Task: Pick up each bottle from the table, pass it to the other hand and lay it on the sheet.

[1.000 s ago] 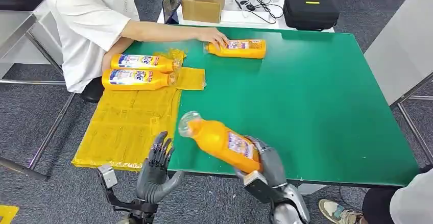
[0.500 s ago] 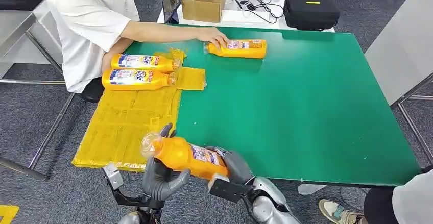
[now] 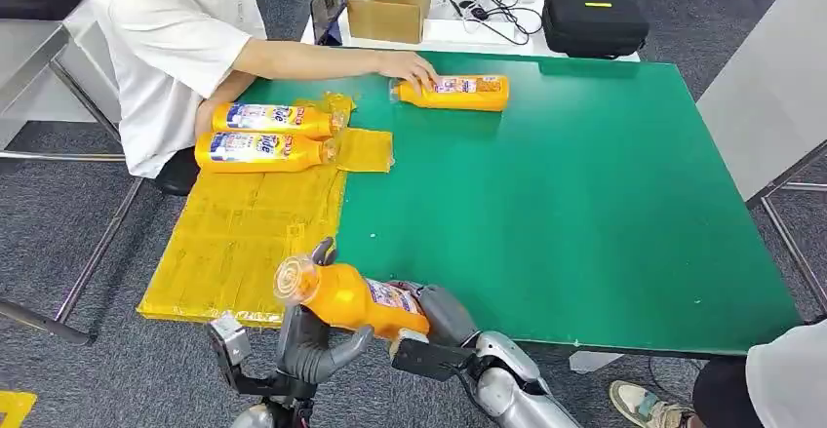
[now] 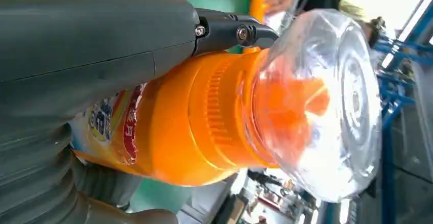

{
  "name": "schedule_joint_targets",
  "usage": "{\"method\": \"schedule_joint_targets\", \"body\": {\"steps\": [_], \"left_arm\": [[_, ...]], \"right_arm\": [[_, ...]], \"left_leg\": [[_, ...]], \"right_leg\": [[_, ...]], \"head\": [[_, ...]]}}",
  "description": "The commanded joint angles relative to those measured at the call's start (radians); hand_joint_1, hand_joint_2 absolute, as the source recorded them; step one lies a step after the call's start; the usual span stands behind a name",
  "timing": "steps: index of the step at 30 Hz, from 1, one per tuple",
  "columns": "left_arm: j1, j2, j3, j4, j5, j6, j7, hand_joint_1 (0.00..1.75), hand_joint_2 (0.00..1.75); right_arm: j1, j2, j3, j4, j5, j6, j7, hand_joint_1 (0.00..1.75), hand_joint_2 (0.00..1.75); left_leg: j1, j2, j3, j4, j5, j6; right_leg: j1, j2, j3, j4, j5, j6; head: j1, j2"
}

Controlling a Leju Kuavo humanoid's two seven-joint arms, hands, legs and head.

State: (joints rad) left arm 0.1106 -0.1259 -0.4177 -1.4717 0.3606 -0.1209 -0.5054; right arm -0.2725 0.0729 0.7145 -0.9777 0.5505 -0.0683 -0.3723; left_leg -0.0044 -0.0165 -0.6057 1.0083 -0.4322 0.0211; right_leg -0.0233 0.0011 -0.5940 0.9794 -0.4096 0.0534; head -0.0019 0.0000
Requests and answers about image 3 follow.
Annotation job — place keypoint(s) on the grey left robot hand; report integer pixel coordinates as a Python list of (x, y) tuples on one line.
[(307, 347)]

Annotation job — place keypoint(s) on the white table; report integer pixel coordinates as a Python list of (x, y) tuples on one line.
[(452, 31)]

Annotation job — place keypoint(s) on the pale sneaker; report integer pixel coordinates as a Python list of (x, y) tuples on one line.
[(646, 406)]

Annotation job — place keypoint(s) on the grey steel-legged table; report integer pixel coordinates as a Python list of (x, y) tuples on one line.
[(26, 44)]

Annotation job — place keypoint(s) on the orange drink bottle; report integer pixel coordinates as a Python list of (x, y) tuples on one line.
[(258, 152), (278, 119), (349, 302), (465, 96)]

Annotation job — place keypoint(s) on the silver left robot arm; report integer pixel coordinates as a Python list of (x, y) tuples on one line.
[(255, 418)]

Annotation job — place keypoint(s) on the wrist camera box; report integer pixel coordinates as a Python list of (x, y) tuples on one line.
[(227, 338), (426, 360)]

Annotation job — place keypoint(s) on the white slanted panel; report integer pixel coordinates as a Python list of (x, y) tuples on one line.
[(769, 89)]

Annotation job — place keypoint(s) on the green table mat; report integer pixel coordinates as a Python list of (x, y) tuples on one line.
[(581, 218)]

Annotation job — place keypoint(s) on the person beside table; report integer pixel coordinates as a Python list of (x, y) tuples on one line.
[(168, 57)]

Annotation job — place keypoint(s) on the steel floor frame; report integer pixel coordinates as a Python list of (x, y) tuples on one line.
[(785, 244)]

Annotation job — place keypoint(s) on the small black adapter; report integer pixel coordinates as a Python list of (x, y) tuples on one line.
[(466, 6)]

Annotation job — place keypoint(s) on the yellow sheet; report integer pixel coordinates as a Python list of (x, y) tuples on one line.
[(245, 244)]

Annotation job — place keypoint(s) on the dark tablet screen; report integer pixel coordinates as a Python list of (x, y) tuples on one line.
[(327, 5)]

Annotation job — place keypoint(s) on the yellow floor marker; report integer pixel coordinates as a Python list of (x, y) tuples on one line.
[(13, 407)]

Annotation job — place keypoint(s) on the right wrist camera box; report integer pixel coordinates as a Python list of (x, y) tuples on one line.
[(426, 360)]

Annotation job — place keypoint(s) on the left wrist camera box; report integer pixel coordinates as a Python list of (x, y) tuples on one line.
[(227, 338)]

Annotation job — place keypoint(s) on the person's left hand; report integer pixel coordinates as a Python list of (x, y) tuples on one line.
[(407, 66)]

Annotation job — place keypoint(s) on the cardboard box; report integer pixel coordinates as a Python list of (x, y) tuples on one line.
[(387, 18)]

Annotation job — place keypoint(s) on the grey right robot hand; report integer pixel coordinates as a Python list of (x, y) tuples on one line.
[(449, 315)]

